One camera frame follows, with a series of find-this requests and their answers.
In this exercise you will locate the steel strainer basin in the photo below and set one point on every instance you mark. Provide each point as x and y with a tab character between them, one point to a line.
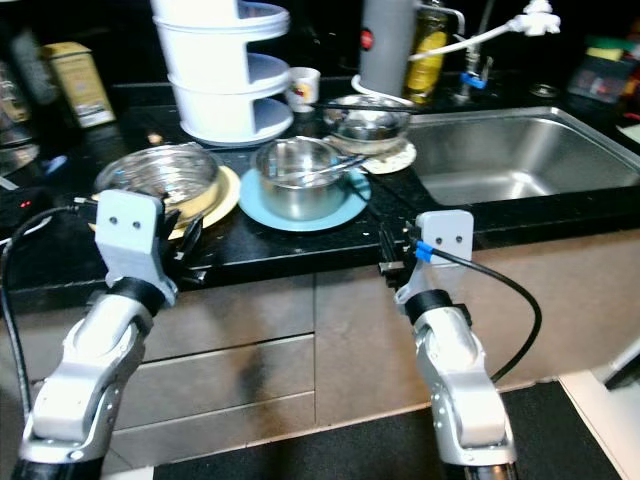
160	175

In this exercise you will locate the blue plate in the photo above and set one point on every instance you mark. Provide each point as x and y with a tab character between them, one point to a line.
350	212

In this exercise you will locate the yellow plate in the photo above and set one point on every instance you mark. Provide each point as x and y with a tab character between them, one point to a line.
225	195

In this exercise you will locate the floral plate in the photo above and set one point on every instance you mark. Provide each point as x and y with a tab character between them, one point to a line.
400	160

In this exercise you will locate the steel tongs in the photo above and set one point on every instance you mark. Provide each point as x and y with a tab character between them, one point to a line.
335	170

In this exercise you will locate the grey cabinet door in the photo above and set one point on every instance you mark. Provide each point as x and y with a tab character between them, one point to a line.
350	340

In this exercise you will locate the steel pot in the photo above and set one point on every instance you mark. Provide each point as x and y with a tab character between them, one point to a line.
300	198

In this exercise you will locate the steel bowl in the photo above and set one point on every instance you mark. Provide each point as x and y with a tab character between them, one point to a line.
365	128

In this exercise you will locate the black chopstick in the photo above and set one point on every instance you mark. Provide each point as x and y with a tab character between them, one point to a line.
360	105

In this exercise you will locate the steel sink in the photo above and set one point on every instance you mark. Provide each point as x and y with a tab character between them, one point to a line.
520	155

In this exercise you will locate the white tiered storage rack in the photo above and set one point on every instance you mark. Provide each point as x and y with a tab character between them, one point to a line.
220	100

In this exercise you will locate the black power strip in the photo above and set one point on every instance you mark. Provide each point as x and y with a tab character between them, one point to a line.
20	200

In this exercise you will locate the small printed paper cup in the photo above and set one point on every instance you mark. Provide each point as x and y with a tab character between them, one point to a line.
302	90

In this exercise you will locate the yellow oil bottle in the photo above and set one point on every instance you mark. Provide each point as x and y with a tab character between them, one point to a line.
432	55

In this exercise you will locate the grey cylinder water filter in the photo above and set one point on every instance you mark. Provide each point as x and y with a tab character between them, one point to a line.
388	45

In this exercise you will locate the yellow tea tin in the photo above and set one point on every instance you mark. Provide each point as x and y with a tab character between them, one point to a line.
80	85

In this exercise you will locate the round steel sink cap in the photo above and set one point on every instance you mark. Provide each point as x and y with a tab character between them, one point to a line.
543	91

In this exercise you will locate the glass jar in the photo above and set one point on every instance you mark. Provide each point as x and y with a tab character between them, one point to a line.
15	100

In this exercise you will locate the clear plastic container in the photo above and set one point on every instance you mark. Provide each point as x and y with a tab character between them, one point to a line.
600	72

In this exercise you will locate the white faucet diverter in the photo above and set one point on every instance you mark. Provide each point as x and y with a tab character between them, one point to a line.
535	17

